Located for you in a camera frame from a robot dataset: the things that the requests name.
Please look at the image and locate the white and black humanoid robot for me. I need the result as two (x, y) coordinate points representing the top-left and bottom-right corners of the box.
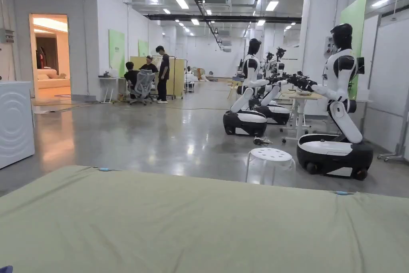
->
(223, 38), (279, 137)
(255, 47), (291, 126)
(287, 23), (374, 181)

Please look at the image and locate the grey office chair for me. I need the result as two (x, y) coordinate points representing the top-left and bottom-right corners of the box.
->
(129, 70), (156, 106)

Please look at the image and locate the white round plastic stool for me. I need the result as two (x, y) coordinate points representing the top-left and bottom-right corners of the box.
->
(245, 147), (297, 186)

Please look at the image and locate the white desk with wooden top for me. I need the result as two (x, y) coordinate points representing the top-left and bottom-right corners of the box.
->
(280, 91), (373, 144)

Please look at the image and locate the white folding table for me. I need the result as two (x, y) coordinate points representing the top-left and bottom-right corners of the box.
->
(98, 76), (127, 104)

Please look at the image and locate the bed with pale green sheet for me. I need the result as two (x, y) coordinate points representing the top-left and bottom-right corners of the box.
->
(0, 165), (409, 273)

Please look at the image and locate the beige sofa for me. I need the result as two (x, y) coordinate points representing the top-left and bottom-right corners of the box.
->
(37, 68), (71, 90)

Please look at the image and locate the white washing machine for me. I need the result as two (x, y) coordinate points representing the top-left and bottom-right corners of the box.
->
(0, 81), (36, 169)

